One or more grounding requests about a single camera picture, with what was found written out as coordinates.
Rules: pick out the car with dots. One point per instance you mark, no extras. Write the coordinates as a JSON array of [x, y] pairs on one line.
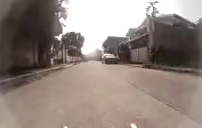
[[109, 59]]

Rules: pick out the dark building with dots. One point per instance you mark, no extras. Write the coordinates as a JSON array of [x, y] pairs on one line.
[[111, 45]]

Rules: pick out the grey concrete road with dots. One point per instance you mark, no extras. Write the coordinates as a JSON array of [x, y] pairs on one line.
[[95, 96]]

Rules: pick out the robot's own part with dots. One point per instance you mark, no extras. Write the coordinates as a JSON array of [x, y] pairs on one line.
[[65, 126], [133, 125]]

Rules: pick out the building with pale gate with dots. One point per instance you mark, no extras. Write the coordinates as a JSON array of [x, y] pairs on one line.
[[169, 40]]

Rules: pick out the concrete kerb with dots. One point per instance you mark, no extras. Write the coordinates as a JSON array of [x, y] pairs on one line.
[[29, 76], [175, 68]]

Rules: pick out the tall thin tree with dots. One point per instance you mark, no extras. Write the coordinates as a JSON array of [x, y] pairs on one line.
[[152, 9]]

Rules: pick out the large dark trees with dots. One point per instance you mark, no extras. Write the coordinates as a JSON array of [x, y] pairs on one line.
[[25, 33]]

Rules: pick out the pale wall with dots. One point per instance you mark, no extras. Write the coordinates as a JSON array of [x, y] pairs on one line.
[[70, 59]]

